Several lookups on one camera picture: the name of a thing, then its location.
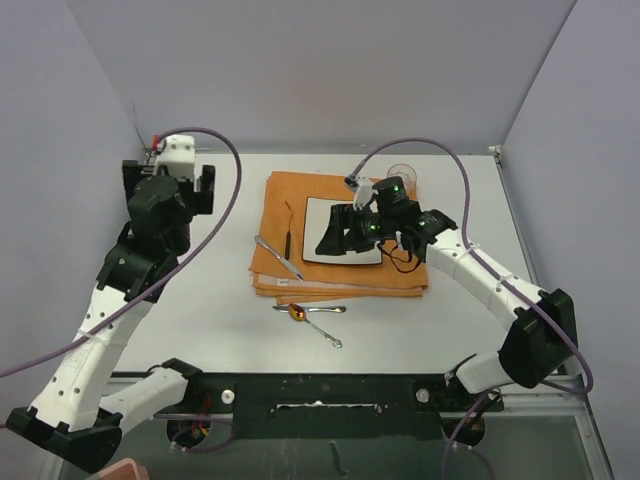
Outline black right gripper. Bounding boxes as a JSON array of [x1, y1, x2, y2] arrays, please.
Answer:
[[318, 202, 399, 255]]

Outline pink plastic bin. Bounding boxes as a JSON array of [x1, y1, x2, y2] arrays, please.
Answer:
[[88, 458, 150, 480]]

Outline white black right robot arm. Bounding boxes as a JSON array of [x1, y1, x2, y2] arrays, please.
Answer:
[[315, 177, 576, 409]]

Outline white square plate black rim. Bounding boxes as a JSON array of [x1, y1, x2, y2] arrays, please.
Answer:
[[302, 197, 382, 266]]

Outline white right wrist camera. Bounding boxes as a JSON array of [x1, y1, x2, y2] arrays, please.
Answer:
[[344, 175, 377, 210]]

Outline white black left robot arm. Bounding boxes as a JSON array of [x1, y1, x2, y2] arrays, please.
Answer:
[[6, 161, 216, 474]]

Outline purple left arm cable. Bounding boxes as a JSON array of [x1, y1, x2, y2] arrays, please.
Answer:
[[0, 127, 243, 455]]

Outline iridescent ornate teaspoon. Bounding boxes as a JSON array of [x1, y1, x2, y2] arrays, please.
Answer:
[[288, 302, 344, 349]]

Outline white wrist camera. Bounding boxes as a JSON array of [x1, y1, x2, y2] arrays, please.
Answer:
[[344, 175, 377, 210], [153, 134, 196, 181]]

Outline gold spoon dark handle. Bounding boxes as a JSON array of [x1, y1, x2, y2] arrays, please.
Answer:
[[284, 200, 293, 260]]

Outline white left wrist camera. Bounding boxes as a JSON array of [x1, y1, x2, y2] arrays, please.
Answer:
[[153, 134, 196, 181]]

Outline orange cloth napkin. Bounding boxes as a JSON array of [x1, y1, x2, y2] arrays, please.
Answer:
[[249, 171, 428, 305]]

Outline clear drinking glass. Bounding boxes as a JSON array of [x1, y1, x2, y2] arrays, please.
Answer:
[[387, 163, 417, 195]]

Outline silver table knife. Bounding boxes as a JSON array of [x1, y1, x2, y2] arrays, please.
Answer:
[[254, 235, 304, 281], [272, 305, 347, 314]]

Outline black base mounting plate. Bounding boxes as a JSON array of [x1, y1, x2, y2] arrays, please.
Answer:
[[162, 373, 504, 444]]

